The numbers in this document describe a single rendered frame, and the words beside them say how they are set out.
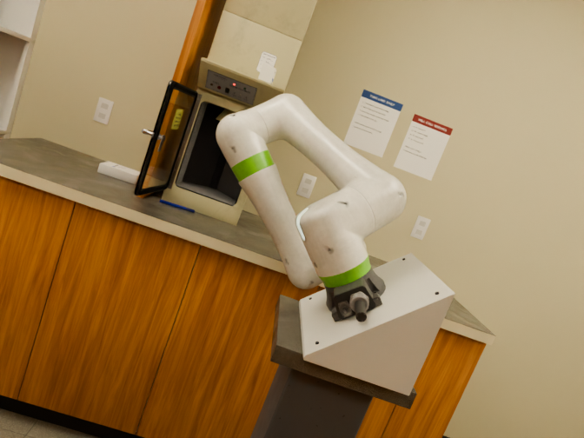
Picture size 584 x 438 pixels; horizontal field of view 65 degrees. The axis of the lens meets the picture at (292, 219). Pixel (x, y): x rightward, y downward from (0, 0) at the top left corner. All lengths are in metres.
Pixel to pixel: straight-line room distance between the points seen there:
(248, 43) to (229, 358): 1.19
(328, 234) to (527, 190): 1.76
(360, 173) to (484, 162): 1.45
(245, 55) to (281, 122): 0.62
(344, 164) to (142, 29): 1.48
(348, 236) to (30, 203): 1.15
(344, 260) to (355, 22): 1.54
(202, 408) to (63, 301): 0.64
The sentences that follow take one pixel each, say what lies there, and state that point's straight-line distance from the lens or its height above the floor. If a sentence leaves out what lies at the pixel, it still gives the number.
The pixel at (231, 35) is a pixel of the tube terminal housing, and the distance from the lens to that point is 1.89.
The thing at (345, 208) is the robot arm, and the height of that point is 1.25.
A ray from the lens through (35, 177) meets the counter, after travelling 1.74.
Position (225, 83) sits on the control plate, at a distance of 1.79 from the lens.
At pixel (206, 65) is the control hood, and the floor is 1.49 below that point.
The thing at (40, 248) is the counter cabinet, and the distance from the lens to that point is 1.82.
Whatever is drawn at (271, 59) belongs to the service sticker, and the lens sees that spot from 1.87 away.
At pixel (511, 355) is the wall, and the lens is 2.89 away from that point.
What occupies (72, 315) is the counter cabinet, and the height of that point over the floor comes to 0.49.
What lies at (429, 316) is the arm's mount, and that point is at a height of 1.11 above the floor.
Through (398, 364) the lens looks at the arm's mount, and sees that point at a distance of 1.00.
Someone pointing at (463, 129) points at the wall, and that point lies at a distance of 2.47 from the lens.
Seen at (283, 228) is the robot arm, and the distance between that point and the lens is 1.26.
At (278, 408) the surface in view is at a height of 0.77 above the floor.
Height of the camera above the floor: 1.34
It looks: 9 degrees down
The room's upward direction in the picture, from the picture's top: 21 degrees clockwise
